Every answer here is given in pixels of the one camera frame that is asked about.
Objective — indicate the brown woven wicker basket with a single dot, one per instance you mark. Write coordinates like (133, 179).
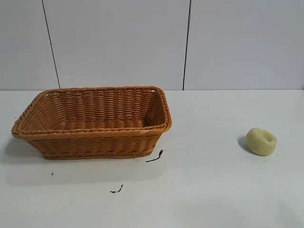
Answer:
(95, 142)

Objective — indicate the short curled black thread scrap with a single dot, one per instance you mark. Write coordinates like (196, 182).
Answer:
(116, 190)

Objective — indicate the long black thread scrap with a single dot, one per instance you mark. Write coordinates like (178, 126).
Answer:
(154, 159)

